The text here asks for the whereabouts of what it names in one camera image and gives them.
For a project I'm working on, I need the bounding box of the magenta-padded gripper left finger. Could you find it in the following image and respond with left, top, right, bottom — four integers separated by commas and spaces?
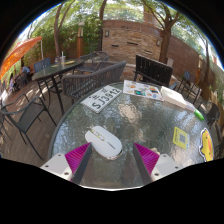
39, 142, 93, 186

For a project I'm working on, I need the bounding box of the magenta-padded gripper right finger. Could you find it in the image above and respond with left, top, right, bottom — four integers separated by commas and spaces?
132, 142, 184, 187

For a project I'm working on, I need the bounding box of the white computer mouse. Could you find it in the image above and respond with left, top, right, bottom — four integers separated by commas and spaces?
84, 125, 124, 161

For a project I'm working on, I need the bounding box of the yellow duck-shaped mouse pad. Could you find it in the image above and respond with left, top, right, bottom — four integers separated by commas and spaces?
198, 128, 215, 163

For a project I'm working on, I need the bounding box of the yellow square code card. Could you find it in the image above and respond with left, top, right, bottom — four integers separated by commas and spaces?
172, 126, 190, 150

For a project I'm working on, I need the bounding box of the white licence plate sign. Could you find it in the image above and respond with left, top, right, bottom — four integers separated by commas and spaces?
80, 85, 123, 114

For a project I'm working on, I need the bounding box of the dark metal mesh chair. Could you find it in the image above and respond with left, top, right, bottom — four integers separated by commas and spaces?
199, 101, 223, 134
0, 93, 58, 161

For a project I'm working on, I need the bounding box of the small flat white box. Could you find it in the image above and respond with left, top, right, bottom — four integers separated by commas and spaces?
184, 100, 197, 113

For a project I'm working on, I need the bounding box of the green plastic packet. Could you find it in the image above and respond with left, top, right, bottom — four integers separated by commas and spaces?
194, 109, 205, 122

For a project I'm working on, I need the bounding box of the colourful printed picture sheet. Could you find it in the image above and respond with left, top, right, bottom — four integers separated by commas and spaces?
122, 79, 164, 102

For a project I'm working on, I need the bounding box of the dark wicker armchair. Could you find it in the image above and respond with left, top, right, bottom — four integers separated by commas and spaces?
77, 50, 110, 75
61, 60, 128, 104

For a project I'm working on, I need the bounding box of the dark slatted garden chair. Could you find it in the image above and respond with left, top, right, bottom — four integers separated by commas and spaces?
179, 70, 203, 104

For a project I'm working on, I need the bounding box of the black slatted wooden chair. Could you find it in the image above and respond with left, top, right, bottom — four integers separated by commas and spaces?
133, 54, 179, 90

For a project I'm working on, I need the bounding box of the dark round garden table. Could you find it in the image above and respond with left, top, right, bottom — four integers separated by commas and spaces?
31, 58, 85, 116

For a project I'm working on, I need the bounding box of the clear cup with straw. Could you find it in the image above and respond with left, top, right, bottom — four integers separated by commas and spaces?
59, 50, 67, 66

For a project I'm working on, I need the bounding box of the blue slatted chair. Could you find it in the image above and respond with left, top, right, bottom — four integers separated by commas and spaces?
33, 57, 52, 73

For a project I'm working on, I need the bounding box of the person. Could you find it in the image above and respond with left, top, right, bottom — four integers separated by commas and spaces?
20, 61, 32, 75

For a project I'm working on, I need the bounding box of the tree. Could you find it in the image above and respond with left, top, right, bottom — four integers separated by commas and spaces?
141, 0, 183, 64
53, 1, 76, 58
97, 0, 108, 51
199, 34, 212, 76

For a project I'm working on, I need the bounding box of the orange parasol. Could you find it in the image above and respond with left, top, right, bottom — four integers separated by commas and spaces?
0, 36, 43, 81

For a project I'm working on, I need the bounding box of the wooden lamp post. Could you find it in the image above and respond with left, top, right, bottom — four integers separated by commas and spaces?
76, 21, 86, 59
196, 54, 205, 84

